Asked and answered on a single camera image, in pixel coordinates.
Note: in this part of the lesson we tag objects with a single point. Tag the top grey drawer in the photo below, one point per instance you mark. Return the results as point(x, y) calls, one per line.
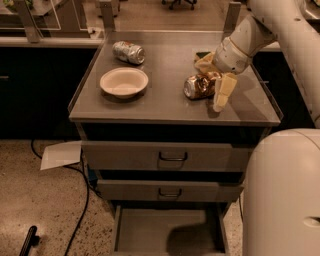
point(165, 156)

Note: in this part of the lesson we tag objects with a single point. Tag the yellow green sponge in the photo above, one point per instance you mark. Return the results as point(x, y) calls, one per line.
point(203, 57)

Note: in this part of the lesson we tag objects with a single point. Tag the black handle object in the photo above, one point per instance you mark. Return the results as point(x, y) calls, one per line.
point(31, 240)

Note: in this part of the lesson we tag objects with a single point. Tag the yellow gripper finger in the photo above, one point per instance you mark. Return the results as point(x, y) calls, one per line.
point(224, 87)
point(205, 67)

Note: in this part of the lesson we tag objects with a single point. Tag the white paper sheet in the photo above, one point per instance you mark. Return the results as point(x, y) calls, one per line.
point(61, 154)

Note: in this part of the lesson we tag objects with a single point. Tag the grey metal drawer cabinet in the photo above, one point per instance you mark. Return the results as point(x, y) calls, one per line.
point(162, 113)

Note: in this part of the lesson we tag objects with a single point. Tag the black office chair base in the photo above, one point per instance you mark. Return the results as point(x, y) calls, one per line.
point(172, 4)

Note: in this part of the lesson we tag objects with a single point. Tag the bottom open grey drawer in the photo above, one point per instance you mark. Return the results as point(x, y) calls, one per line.
point(169, 232)

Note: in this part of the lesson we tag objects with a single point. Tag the middle grey drawer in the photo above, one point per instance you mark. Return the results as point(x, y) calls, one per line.
point(178, 191)

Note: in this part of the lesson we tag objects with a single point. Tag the white paper bowl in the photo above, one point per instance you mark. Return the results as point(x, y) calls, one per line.
point(124, 82)

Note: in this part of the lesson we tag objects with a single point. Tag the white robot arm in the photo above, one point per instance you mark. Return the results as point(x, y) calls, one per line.
point(281, 209)

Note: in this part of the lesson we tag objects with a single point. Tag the silver green soda can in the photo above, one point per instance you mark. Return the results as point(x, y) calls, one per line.
point(128, 52)

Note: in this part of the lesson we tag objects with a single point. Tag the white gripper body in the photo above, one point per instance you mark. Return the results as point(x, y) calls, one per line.
point(230, 57)

